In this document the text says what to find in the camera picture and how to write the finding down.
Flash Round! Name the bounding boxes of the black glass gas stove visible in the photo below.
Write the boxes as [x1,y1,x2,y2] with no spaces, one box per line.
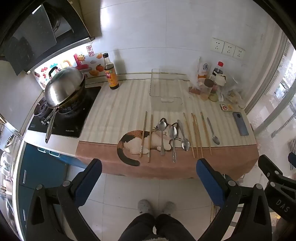
[28,86,102,139]

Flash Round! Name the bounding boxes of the person's right leg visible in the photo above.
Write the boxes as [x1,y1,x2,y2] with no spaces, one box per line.
[154,213,195,241]

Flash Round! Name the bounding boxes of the dark bottle with red cap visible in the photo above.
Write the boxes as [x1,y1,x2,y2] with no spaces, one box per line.
[211,61,224,80]

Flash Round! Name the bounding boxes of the soy sauce bottle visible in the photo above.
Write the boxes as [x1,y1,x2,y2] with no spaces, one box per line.
[102,53,119,90]

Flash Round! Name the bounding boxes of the steel wok with handle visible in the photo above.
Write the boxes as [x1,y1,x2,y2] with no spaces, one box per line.
[40,79,86,143]

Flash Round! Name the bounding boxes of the steel wok lid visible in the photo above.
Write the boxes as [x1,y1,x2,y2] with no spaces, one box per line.
[45,66,85,108]

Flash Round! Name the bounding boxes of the blue kitchen cabinet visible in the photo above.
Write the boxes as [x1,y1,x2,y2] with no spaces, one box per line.
[18,142,81,209]

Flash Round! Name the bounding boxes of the colourful cartoon wall sticker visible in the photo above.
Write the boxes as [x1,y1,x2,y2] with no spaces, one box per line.
[34,53,109,90]

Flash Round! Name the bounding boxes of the metal spoon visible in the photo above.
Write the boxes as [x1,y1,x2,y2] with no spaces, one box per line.
[169,126,178,163]
[206,117,221,145]
[177,119,190,151]
[158,121,167,156]

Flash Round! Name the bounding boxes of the person's left leg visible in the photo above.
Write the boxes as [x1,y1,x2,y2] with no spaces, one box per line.
[118,213,155,241]

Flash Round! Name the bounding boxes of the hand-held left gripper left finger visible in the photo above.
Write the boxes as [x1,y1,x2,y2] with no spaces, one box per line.
[24,158,103,241]

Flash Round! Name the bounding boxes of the cat print table cloth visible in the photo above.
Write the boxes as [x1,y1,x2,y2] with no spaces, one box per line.
[76,74,259,180]

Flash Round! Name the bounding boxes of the clear plastic container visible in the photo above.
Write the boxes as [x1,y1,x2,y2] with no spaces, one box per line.
[149,68,191,112]

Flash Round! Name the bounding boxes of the glass jar with brown lid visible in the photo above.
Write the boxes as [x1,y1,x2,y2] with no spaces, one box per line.
[200,78,214,100]

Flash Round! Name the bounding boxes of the window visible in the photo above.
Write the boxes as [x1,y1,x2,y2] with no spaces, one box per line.
[245,30,296,163]

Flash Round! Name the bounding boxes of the white bottle with red label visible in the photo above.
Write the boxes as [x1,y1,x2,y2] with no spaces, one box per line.
[213,74,226,94]

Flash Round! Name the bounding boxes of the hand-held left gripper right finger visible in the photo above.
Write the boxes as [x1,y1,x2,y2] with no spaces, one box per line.
[196,158,272,241]

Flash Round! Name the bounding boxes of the white wall socket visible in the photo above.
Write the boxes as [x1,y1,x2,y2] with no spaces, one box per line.
[222,42,236,56]
[210,38,224,52]
[233,46,245,60]

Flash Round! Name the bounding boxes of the person's leg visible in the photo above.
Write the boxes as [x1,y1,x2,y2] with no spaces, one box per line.
[154,213,195,241]
[118,213,155,241]

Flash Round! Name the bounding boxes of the black range hood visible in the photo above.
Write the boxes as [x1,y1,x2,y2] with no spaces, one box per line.
[0,0,95,76]

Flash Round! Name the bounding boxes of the grey slipper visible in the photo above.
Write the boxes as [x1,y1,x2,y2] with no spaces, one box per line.
[138,199,152,215]
[162,201,176,215]

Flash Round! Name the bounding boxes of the blue smartphone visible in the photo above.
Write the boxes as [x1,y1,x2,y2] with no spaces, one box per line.
[232,112,250,136]

